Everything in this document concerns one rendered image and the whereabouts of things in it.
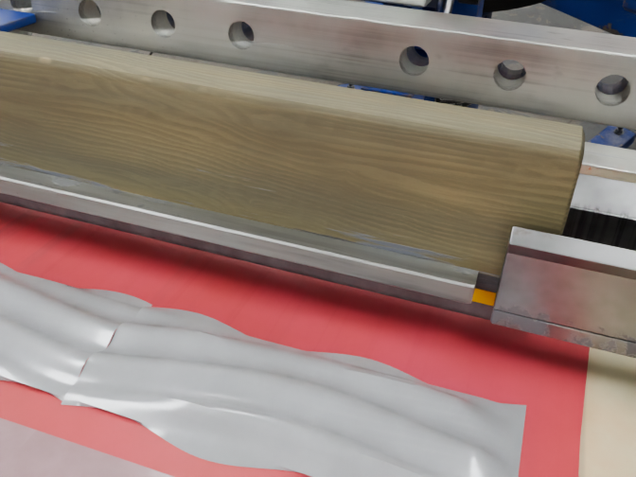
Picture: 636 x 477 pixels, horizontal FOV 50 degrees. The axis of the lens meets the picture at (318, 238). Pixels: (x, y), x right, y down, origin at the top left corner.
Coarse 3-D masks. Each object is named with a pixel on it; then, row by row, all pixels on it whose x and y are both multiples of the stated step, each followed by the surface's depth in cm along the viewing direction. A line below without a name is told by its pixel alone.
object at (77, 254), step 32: (0, 224) 39; (32, 224) 39; (64, 224) 40; (0, 256) 36; (32, 256) 37; (64, 256) 37; (96, 256) 37; (128, 256) 37; (160, 256) 37; (192, 256) 37; (96, 288) 35; (128, 288) 35; (160, 288) 35; (0, 384) 29; (0, 416) 27; (32, 416) 27; (0, 448) 26
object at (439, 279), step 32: (0, 192) 36; (32, 192) 35; (64, 192) 35; (96, 192) 35; (128, 192) 35; (160, 224) 34; (192, 224) 33; (224, 224) 33; (256, 224) 33; (288, 256) 32; (320, 256) 31; (352, 256) 31; (384, 256) 31; (416, 288) 30; (448, 288) 30
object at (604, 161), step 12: (588, 144) 44; (588, 156) 43; (600, 156) 43; (612, 156) 43; (624, 156) 43; (588, 168) 42; (600, 168) 42; (612, 168) 41; (624, 168) 41; (624, 180) 41
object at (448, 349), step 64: (256, 320) 33; (320, 320) 33; (384, 320) 33; (448, 320) 34; (448, 384) 30; (512, 384) 30; (576, 384) 30; (64, 448) 26; (128, 448) 26; (576, 448) 27
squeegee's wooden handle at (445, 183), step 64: (0, 64) 34; (64, 64) 33; (128, 64) 32; (192, 64) 32; (0, 128) 36; (64, 128) 34; (128, 128) 33; (192, 128) 32; (256, 128) 31; (320, 128) 30; (384, 128) 29; (448, 128) 28; (512, 128) 28; (576, 128) 28; (192, 192) 34; (256, 192) 32; (320, 192) 31; (384, 192) 30; (448, 192) 29; (512, 192) 28; (448, 256) 31
